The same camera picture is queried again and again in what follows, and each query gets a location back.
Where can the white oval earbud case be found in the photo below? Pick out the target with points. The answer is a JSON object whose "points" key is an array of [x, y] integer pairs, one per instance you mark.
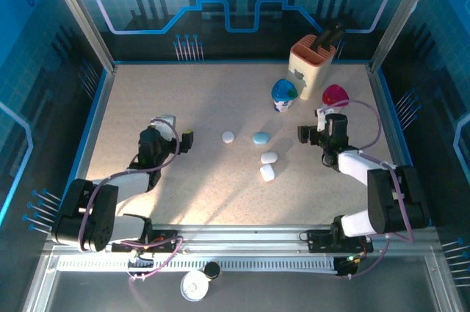
{"points": [[269, 158]]}

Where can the light blue earbud case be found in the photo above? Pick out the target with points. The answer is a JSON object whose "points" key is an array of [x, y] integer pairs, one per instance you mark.
{"points": [[261, 138]]}

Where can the white rectangular earbud case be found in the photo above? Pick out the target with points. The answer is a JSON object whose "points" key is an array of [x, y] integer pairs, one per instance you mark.
{"points": [[267, 172]]}

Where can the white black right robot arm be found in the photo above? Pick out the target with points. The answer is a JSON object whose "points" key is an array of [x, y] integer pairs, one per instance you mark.
{"points": [[356, 165]]}

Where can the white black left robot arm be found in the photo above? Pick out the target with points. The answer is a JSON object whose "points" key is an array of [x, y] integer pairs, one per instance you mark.
{"points": [[125, 183]]}

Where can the pink lidded cup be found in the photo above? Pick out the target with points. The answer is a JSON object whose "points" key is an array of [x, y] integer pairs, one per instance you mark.
{"points": [[335, 93]]}

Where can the blue lidded cup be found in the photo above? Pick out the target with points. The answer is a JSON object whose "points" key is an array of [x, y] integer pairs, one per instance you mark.
{"points": [[284, 90]]}

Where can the aluminium table side bar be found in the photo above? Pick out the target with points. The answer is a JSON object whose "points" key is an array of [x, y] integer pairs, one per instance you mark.
{"points": [[378, 88], [97, 125]]}

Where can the cream knife block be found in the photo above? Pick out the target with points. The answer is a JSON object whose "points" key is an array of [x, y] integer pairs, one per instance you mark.
{"points": [[312, 69]]}

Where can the black round cap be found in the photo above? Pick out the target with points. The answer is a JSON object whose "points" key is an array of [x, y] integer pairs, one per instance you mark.
{"points": [[212, 269]]}

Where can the white round lid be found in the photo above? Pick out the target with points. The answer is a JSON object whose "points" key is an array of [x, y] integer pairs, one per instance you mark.
{"points": [[194, 288]]}

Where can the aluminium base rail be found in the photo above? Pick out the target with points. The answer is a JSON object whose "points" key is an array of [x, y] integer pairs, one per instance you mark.
{"points": [[242, 238]]}

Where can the aluminium frame post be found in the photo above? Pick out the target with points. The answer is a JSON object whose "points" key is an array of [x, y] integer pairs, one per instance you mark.
{"points": [[403, 14], [81, 14]]}

